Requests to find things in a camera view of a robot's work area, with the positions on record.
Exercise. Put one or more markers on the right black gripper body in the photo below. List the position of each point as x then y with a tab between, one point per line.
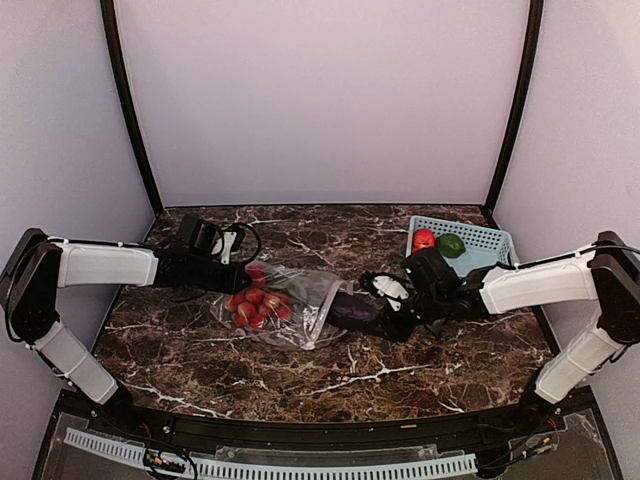
404	328

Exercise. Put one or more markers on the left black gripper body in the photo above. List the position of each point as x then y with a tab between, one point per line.
217	282

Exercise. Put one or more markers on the purple fake eggplant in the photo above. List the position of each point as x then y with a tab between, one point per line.
351	313

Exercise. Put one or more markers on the clear zip top bag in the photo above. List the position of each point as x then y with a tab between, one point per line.
301	325

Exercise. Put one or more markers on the green fake avocado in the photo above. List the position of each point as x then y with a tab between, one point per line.
450	245

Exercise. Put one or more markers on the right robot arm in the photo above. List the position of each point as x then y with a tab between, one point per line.
606	271

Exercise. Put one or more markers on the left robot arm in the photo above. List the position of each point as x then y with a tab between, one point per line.
199	256

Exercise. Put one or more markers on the light blue plastic basket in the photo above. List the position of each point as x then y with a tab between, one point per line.
484	246

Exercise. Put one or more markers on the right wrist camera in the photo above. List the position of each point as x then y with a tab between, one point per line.
385	286

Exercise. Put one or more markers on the black front rail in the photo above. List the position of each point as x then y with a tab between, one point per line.
477	431

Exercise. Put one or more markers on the white slotted cable duct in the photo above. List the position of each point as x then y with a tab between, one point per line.
248	463

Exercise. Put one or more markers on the left black frame post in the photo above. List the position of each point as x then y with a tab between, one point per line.
128	110

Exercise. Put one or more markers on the black frame post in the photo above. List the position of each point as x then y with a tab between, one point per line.
518	103
128	110

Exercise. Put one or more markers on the right black frame post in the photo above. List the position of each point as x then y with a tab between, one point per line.
518	103

